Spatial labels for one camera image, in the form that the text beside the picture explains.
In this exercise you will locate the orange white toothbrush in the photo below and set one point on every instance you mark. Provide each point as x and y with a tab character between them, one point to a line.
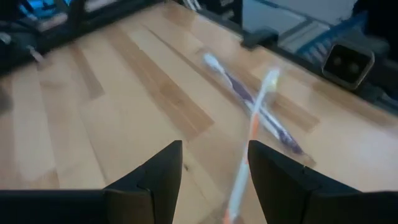
242	177

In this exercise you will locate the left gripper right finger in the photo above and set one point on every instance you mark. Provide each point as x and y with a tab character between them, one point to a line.
311	202

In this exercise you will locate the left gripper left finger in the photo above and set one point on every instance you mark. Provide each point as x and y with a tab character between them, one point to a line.
124	205

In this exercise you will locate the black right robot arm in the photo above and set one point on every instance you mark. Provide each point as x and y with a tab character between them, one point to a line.
15	40

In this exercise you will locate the purple white wrapped toothbrush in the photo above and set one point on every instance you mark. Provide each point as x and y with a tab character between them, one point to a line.
239	90

